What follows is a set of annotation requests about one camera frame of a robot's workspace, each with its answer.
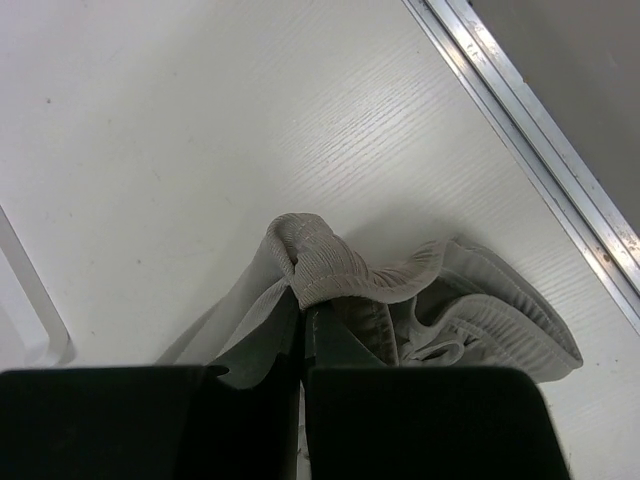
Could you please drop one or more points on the white clothes rack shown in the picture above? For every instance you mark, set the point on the white clothes rack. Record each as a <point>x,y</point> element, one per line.
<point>33,335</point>

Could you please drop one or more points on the aluminium table rail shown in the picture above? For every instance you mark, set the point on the aluminium table rail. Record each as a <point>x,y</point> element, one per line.
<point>577,200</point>

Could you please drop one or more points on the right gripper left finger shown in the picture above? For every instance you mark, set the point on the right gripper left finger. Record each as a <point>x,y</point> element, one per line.
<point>233,418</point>

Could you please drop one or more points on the grey trousers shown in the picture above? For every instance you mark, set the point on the grey trousers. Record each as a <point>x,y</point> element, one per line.
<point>452,302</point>

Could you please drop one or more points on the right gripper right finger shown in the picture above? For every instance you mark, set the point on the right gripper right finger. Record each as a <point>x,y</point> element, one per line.
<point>365,420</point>

